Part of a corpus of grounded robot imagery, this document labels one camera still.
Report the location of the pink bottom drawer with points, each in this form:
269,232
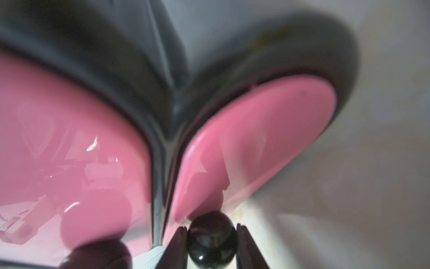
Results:
237,151

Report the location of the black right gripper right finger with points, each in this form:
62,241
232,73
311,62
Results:
248,255

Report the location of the black drawer cabinet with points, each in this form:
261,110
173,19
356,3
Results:
168,66

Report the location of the pink middle drawer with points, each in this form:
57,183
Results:
73,170

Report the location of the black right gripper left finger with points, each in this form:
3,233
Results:
176,255

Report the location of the pink drawer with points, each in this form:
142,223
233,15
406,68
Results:
237,151
73,170

